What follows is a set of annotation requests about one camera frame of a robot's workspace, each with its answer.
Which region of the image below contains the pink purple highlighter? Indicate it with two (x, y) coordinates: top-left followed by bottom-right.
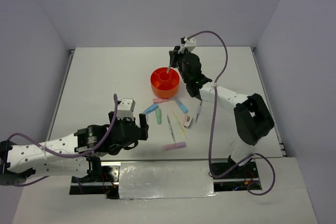
(161, 142), (186, 151)

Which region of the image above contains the yellow thin pen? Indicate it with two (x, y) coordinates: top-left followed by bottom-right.
(172, 112), (187, 139)

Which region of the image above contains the blue highlighter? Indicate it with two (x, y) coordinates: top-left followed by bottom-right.
(143, 103), (159, 115)
(173, 97), (188, 114)

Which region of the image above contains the pink stapler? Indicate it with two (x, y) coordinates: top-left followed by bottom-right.
(183, 114), (193, 129)

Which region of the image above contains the grey white thin pen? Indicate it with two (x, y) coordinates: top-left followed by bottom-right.
(195, 100), (203, 123)

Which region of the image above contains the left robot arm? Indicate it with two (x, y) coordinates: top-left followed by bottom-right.
(1, 112), (149, 187)

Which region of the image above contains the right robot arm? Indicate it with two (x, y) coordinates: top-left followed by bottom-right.
(169, 46), (275, 177)

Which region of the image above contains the green highlighter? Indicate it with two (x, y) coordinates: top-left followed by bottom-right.
(155, 108), (162, 125)

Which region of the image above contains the pink highlighter near organizer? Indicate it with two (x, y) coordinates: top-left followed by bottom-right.
(153, 98), (169, 104)

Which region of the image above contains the orange round divided organizer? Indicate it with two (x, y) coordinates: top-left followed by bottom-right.
(150, 67), (180, 99)

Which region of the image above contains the silver foil cover plate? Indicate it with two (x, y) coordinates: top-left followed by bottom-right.
(119, 161), (216, 199)

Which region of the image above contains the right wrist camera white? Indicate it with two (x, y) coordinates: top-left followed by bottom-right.
(178, 37), (197, 54)

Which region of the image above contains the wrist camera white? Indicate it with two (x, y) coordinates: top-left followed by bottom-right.
(117, 98), (135, 120)
(178, 37), (197, 54)

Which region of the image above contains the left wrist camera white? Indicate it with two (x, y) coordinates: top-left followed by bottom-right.
(117, 98), (135, 120)

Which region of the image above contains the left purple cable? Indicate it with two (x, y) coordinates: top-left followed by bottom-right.
(5, 93), (119, 187)

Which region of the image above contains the purple cable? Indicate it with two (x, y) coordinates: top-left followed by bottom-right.
(185, 30), (276, 196)
(5, 93), (119, 187)

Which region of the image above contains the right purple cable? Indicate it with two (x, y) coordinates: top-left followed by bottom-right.
(185, 30), (276, 196)

